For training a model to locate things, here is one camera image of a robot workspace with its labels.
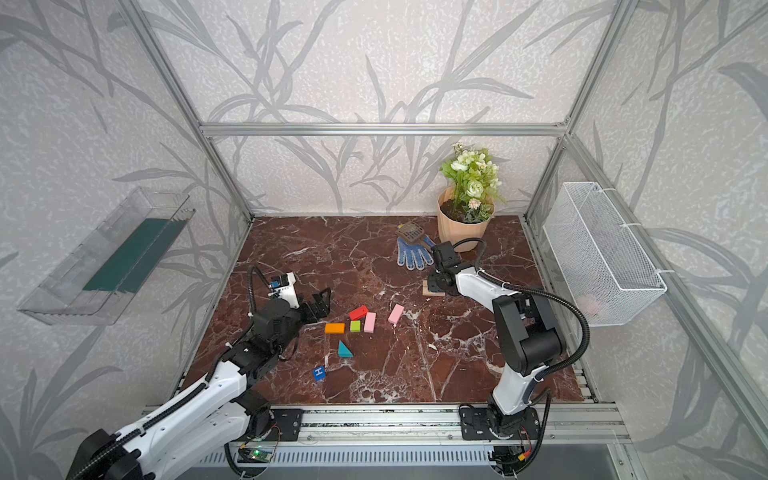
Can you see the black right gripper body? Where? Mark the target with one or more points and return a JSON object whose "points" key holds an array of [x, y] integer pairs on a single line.
{"points": [[438, 276]]}

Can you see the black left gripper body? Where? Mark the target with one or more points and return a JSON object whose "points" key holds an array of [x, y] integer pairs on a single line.
{"points": [[312, 308]]}

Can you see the natural wood block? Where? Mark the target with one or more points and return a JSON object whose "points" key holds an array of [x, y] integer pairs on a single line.
{"points": [[427, 292]]}

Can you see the pink block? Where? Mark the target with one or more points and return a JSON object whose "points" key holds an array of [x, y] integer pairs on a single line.
{"points": [[396, 314], [369, 324]]}

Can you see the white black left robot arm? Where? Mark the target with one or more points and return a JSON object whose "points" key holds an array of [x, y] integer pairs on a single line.
{"points": [[219, 408]]}

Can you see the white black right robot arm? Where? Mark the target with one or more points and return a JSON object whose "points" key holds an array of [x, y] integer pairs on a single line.
{"points": [[529, 342]]}

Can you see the orange wood block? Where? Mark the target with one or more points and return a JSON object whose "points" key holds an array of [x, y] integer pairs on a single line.
{"points": [[334, 328]]}

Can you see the red wood block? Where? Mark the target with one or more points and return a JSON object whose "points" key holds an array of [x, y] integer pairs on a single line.
{"points": [[358, 313]]}

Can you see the pink block beside green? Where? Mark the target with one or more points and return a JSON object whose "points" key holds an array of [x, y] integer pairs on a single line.
{"points": [[369, 324]]}

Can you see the teal triangle wood block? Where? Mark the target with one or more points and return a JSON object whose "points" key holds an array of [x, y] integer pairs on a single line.
{"points": [[344, 351]]}

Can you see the blue dotted work glove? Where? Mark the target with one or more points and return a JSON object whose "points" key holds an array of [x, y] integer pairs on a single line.
{"points": [[415, 256]]}

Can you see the peach ribbed flower pot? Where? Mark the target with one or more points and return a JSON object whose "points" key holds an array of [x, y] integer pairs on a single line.
{"points": [[453, 231]]}

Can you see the brown plastic slotted scoop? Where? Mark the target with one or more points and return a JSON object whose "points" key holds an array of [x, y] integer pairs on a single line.
{"points": [[411, 233]]}

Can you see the blue letter cube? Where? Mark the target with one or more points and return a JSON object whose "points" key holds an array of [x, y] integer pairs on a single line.
{"points": [[319, 373]]}

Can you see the green white artificial flowers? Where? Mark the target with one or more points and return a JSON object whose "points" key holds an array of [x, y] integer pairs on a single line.
{"points": [[473, 177]]}

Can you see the pink object in basket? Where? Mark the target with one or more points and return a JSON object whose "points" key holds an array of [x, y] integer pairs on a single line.
{"points": [[591, 306]]}

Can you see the green circuit board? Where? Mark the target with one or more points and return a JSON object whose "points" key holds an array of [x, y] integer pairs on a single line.
{"points": [[255, 455]]}

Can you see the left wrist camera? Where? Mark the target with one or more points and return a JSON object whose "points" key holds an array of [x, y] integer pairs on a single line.
{"points": [[283, 287]]}

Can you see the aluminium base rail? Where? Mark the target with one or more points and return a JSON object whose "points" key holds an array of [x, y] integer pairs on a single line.
{"points": [[417, 424]]}

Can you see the white wire mesh basket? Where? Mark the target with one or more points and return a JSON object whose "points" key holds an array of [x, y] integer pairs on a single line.
{"points": [[598, 253]]}

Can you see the aluminium cage frame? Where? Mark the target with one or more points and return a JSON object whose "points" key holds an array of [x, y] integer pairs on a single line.
{"points": [[742, 391]]}

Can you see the clear plastic wall tray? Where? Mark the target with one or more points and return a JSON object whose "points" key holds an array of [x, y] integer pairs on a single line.
{"points": [[96, 282]]}

